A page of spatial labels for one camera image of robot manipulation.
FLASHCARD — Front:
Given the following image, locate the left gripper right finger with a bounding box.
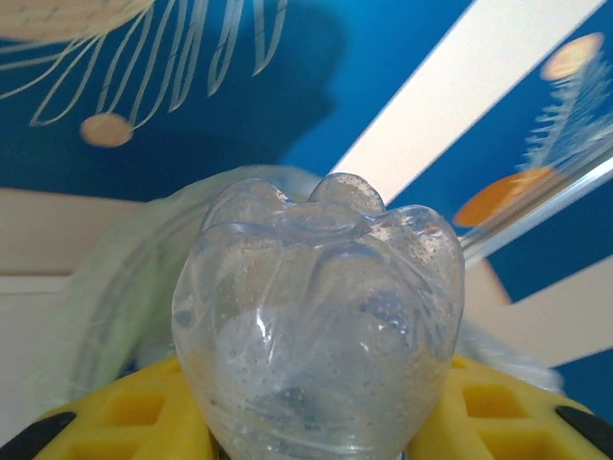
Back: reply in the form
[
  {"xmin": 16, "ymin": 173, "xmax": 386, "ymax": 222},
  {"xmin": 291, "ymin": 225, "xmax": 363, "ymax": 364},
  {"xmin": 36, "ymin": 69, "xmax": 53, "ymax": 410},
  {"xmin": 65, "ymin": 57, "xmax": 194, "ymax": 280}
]
[{"xmin": 406, "ymin": 352, "xmax": 613, "ymax": 460}]

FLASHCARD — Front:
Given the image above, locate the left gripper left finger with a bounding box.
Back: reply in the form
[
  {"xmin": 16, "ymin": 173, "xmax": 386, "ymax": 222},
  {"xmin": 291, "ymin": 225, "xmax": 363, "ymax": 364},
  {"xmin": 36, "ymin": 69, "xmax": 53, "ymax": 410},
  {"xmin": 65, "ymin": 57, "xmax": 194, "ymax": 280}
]
[{"xmin": 18, "ymin": 355, "xmax": 216, "ymax": 460}]

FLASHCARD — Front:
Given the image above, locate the clear Pepsi bottle blue label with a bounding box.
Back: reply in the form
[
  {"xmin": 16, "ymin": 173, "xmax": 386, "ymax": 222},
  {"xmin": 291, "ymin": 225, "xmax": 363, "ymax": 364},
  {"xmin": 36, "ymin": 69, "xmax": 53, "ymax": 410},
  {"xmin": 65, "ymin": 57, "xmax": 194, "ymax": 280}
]
[{"xmin": 170, "ymin": 172, "xmax": 466, "ymax": 460}]

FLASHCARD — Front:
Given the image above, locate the pale green plastic bin liner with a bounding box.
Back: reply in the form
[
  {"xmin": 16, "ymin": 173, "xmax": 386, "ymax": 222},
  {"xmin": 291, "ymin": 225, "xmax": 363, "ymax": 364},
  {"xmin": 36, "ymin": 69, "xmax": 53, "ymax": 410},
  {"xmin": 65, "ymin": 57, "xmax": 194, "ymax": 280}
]
[{"xmin": 61, "ymin": 165, "xmax": 566, "ymax": 413}]

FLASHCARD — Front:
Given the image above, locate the aluminium frame post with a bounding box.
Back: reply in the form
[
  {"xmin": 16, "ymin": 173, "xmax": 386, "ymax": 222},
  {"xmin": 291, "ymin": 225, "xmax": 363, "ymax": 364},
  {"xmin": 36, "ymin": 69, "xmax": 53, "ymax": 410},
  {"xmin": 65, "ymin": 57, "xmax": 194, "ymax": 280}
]
[{"xmin": 459, "ymin": 152, "xmax": 613, "ymax": 258}]

